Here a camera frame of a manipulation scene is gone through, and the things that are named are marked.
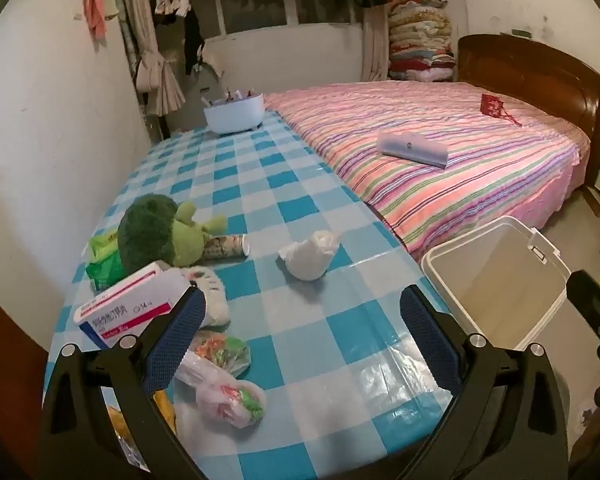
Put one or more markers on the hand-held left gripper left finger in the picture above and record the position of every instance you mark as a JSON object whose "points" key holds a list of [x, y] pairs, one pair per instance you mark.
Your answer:
{"points": [[180, 330]]}

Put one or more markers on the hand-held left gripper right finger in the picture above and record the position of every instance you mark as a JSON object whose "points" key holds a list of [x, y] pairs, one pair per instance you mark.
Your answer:
{"points": [[425, 330]]}

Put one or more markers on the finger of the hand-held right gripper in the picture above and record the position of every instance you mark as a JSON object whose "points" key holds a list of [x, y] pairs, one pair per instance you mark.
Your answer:
{"points": [[592, 300]]}

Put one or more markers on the white lace hat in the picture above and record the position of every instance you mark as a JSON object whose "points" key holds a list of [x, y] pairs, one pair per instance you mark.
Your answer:
{"points": [[215, 305]]}

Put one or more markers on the colourful printed wrapper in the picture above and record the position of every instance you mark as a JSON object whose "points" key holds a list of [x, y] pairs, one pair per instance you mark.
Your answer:
{"points": [[225, 352]]}

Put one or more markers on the white pink medicine box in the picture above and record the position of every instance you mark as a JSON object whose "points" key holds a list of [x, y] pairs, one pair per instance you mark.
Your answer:
{"points": [[125, 300]]}

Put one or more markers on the clear printed plastic bag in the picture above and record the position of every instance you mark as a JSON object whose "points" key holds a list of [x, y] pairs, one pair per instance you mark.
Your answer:
{"points": [[230, 400]]}

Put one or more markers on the white plastic bin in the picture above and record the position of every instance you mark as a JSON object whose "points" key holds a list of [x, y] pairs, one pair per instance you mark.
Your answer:
{"points": [[495, 280]]}

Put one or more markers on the printed tube with cap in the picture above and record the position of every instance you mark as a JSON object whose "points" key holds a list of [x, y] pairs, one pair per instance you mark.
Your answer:
{"points": [[225, 249]]}

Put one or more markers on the green tissue packet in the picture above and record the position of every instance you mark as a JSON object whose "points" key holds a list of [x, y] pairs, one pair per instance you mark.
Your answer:
{"points": [[105, 265]]}

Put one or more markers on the green plush toy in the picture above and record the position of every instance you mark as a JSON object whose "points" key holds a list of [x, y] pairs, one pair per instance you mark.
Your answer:
{"points": [[145, 230]]}

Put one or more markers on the white plastic bag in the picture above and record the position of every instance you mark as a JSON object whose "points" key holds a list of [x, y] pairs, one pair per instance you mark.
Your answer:
{"points": [[305, 257]]}

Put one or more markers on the light purple pouch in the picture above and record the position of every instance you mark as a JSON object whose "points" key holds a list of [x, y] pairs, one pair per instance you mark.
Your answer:
{"points": [[410, 149]]}

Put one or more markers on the blue checked tablecloth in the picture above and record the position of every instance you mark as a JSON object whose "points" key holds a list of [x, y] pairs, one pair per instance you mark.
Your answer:
{"points": [[290, 170]]}

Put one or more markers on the striped pink bed sheet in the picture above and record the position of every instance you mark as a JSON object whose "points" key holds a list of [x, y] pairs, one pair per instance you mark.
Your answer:
{"points": [[430, 120]]}

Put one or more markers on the red tasselled ornament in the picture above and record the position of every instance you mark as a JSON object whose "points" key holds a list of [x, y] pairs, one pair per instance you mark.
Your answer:
{"points": [[492, 105]]}

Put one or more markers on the white round basin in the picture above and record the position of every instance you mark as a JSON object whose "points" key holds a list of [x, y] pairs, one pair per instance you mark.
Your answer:
{"points": [[235, 115]]}

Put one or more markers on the wooden bed headboard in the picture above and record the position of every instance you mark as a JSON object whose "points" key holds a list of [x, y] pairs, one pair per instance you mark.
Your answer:
{"points": [[530, 70]]}

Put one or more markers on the assorted small items in basin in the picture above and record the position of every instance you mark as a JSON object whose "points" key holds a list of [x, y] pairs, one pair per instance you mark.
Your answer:
{"points": [[230, 96]]}

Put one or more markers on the grey cabinet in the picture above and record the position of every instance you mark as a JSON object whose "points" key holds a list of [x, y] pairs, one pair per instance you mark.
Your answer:
{"points": [[205, 82]]}

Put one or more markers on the beige tied curtain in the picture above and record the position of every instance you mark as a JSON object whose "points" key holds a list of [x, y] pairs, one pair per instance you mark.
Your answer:
{"points": [[155, 75]]}

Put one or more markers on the beige narrow curtain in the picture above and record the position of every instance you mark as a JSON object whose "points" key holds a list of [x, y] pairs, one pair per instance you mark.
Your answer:
{"points": [[375, 45]]}

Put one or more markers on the stack of folded blankets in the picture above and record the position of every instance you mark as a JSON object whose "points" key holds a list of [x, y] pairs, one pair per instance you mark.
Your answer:
{"points": [[420, 40]]}

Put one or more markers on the black hanging garment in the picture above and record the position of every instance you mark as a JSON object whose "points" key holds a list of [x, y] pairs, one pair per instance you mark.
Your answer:
{"points": [[192, 40]]}

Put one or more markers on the pink cloth on wall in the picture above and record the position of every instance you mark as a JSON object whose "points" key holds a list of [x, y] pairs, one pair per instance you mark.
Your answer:
{"points": [[97, 10]]}

